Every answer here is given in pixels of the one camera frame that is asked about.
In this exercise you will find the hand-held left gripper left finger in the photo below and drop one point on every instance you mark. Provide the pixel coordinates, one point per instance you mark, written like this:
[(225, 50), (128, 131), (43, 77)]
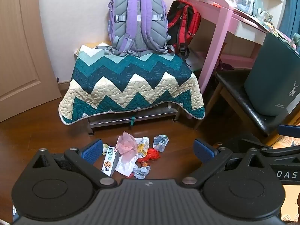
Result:
[(91, 151)]

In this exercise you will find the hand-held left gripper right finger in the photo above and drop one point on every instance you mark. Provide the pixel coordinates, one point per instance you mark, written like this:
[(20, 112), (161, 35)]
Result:
[(203, 151)]

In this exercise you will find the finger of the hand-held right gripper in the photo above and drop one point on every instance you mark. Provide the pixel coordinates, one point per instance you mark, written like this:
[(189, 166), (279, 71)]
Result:
[(281, 151), (290, 130)]

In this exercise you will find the white green wrapper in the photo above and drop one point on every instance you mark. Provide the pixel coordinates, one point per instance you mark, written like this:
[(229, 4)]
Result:
[(105, 148)]

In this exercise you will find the red plastic bag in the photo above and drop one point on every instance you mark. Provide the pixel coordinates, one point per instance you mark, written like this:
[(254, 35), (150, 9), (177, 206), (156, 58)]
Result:
[(151, 155)]

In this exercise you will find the dark green trash bin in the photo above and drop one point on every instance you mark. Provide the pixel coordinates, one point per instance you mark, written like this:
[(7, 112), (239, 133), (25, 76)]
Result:
[(269, 75)]

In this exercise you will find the white printed snack box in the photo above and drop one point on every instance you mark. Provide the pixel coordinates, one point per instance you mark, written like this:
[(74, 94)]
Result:
[(110, 163)]

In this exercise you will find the pink plastic bag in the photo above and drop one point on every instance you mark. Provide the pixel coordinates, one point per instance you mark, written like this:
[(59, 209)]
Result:
[(126, 145)]

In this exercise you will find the crumpled blue white paper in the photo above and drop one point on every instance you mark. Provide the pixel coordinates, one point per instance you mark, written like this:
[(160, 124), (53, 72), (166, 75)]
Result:
[(160, 141)]

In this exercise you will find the yellow juice carton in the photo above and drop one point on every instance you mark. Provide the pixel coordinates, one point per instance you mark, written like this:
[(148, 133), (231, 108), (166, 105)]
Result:
[(142, 148)]

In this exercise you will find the crumpled blue grey paper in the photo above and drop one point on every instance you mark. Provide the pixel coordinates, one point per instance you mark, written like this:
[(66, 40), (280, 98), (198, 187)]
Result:
[(141, 171)]

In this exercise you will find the grey low bench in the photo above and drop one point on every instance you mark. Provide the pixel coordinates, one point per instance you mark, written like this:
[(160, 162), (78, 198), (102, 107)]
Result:
[(152, 112)]

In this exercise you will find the black seat wooden chair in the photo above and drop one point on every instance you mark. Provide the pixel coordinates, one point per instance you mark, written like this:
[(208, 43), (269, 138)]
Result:
[(236, 91)]

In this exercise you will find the teal cream zigzag quilt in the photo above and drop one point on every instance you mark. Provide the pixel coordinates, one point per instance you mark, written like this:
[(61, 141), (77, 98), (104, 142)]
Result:
[(131, 86)]

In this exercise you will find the teal rounded toy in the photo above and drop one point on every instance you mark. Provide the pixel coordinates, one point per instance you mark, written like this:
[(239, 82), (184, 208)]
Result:
[(296, 39)]

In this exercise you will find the white paper sheet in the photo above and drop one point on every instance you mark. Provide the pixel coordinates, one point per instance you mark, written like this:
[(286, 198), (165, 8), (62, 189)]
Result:
[(194, 58)]

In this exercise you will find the blue curtain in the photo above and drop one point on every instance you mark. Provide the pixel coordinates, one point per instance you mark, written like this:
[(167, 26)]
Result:
[(290, 9)]

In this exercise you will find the brown wooden door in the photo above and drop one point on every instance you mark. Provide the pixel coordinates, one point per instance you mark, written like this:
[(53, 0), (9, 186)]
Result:
[(23, 51)]

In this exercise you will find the pink desk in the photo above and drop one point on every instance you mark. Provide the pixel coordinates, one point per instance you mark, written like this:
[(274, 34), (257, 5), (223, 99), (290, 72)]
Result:
[(218, 28)]

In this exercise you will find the red black backpack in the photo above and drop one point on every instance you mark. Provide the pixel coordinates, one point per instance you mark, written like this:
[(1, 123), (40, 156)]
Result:
[(185, 21)]

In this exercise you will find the purple grey backpack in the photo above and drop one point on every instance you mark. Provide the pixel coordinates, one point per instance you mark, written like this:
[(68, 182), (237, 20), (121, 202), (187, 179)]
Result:
[(138, 16)]

